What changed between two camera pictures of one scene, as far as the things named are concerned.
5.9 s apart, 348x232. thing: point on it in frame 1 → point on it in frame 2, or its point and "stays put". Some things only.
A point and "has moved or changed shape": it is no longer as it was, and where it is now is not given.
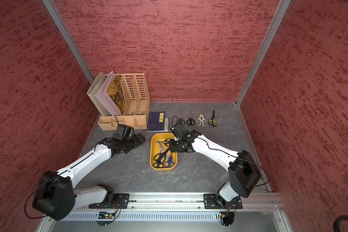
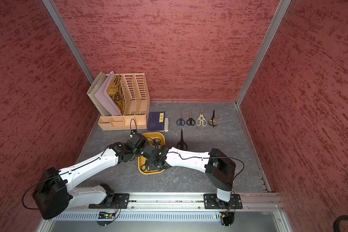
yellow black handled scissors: [213, 121] stays put
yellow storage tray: [161, 157] has moved or changed shape
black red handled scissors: [190, 121] stays put
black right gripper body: [177, 145] → [153, 165]
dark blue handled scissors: [181, 120] stays put
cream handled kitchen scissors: [201, 119] stays put
